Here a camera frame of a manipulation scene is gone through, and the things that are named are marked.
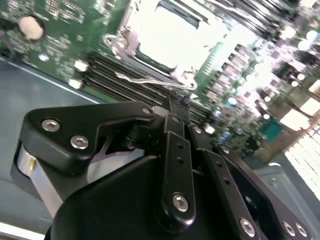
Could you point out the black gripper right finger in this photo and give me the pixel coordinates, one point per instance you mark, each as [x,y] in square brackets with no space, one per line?
[225,180]

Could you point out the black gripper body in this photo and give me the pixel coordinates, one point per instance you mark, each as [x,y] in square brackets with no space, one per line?
[120,200]

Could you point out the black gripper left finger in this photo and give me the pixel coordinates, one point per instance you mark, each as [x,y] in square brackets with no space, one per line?
[62,140]

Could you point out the metal CPU socket cover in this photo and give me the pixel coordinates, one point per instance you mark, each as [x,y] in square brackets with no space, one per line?
[130,35]

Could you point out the silver CPU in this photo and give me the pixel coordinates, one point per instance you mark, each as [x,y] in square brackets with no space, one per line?
[160,40]

